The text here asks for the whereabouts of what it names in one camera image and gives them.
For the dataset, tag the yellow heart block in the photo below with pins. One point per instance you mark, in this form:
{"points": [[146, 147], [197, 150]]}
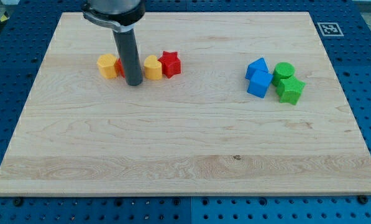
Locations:
{"points": [[153, 68]]}

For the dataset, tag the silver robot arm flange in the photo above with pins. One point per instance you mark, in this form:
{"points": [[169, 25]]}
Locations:
{"points": [[118, 15]]}

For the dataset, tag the wooden board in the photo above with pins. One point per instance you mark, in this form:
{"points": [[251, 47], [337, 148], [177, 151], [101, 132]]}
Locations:
{"points": [[197, 133]]}

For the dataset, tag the red star block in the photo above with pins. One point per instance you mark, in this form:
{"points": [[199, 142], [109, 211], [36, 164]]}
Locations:
{"points": [[171, 64]]}

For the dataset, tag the red block behind rod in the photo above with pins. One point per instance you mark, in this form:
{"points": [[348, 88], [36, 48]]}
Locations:
{"points": [[119, 68]]}

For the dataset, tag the blue cube block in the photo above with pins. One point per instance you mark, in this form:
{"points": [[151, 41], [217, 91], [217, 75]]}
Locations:
{"points": [[259, 83]]}

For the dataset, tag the blue triangle block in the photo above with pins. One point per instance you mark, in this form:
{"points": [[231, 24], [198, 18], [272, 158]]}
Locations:
{"points": [[259, 64]]}

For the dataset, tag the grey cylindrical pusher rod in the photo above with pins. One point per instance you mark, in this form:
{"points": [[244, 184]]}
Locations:
{"points": [[129, 56]]}

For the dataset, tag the yellow hexagon block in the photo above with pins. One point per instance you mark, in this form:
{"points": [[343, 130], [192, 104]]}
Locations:
{"points": [[107, 66]]}

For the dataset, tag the green star block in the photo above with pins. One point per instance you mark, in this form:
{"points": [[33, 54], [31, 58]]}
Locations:
{"points": [[289, 90]]}

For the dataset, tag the green cylinder block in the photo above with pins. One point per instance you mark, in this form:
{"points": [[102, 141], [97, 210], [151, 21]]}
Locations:
{"points": [[282, 70]]}

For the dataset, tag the white fiducial marker tag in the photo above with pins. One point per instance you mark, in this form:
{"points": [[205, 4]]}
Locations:
{"points": [[330, 29]]}

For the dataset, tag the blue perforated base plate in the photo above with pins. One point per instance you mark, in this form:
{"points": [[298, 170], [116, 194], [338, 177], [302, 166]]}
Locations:
{"points": [[23, 43]]}

